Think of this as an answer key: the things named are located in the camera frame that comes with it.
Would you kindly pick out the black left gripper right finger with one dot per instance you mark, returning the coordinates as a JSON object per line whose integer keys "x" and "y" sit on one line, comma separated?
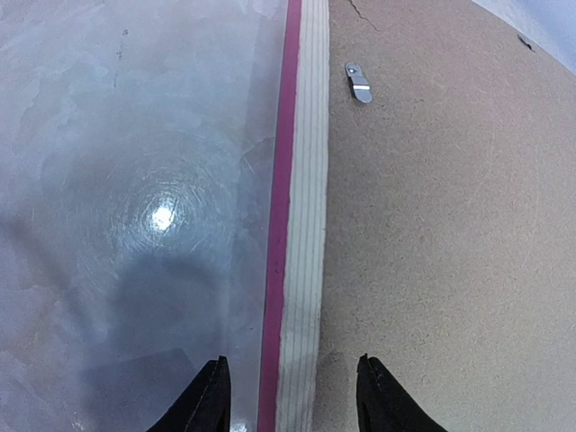
{"x": 382, "y": 404}

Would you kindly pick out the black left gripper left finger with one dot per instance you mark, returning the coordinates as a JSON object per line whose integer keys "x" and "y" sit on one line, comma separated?
{"x": 204, "y": 405}

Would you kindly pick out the pink wooden picture frame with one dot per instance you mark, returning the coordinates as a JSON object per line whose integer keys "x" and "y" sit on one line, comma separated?
{"x": 297, "y": 230}

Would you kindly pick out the brown cardboard backing board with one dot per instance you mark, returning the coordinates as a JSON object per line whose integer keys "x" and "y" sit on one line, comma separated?
{"x": 450, "y": 241}

